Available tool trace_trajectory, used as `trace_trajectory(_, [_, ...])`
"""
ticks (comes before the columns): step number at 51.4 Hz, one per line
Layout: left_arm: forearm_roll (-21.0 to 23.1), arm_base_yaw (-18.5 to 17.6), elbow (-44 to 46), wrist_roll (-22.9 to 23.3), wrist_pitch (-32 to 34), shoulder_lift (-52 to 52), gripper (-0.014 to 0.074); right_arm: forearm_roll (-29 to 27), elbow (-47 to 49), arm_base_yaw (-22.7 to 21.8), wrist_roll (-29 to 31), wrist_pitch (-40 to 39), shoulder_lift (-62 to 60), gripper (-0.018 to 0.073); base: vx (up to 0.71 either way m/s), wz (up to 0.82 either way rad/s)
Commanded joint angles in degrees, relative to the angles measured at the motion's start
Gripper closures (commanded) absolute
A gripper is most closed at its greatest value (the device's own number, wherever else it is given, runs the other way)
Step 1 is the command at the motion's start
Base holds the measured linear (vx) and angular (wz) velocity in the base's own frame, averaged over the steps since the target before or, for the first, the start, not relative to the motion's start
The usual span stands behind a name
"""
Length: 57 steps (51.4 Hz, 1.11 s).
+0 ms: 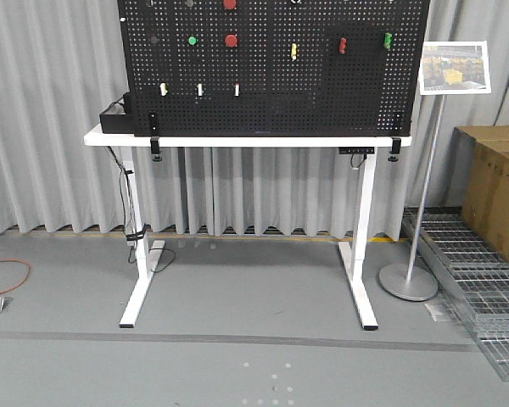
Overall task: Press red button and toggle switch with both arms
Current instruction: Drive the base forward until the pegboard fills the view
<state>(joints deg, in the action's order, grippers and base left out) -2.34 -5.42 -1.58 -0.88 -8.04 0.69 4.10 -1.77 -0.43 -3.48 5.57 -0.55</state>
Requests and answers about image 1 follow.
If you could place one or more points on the lower red push button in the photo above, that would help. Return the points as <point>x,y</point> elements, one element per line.
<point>231,40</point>

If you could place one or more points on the red push button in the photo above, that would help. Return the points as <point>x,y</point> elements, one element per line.
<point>230,4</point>
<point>231,40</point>

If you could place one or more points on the upper red push button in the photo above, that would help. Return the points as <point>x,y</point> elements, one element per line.
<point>230,4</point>

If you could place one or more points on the desk height control panel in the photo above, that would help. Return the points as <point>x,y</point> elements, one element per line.
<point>356,150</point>

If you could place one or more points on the white height-adjustable desk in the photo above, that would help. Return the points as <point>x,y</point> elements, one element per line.
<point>353,254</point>

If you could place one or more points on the left black pegboard clamp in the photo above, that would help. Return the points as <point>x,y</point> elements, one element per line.
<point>153,122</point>

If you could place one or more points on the black pegboard clamp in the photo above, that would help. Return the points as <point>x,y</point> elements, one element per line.
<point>396,141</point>
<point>153,122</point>

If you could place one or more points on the black perforated pegboard panel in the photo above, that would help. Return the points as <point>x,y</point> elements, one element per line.
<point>320,94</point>

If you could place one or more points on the right black pegboard clamp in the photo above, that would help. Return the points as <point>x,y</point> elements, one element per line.
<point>396,141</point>

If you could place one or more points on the black box on desk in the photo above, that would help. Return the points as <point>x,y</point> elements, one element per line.
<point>118,117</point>

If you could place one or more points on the silver sign stand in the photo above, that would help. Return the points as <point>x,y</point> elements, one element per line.
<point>408,281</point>

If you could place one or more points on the brown cardboard box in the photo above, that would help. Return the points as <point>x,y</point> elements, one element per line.
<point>485,207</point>

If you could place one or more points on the printed photo sign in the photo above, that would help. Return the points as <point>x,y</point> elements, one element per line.
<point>449,68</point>

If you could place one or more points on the grey pleated curtain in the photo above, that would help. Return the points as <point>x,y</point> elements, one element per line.
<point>62,63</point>

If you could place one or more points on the metal floor grating stack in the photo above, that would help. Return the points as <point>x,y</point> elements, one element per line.
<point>475,279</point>

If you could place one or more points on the yellow-tipped white rocker switch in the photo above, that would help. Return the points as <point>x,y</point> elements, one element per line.
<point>163,89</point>

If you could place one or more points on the red toggle switch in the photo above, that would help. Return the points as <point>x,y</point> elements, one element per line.
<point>342,47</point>

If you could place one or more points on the green toggle switch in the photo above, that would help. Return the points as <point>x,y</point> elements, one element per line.
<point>387,41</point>

